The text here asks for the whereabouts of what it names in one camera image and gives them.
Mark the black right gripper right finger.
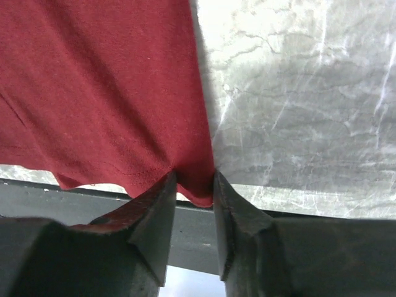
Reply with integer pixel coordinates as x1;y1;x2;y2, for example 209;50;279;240
213;172;395;296

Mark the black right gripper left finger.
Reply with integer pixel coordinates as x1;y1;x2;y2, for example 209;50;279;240
1;172;177;296

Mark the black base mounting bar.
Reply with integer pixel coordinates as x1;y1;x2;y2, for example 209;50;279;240
0;178;396;276

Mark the dark red t shirt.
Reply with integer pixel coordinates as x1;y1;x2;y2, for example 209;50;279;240
1;1;215;207

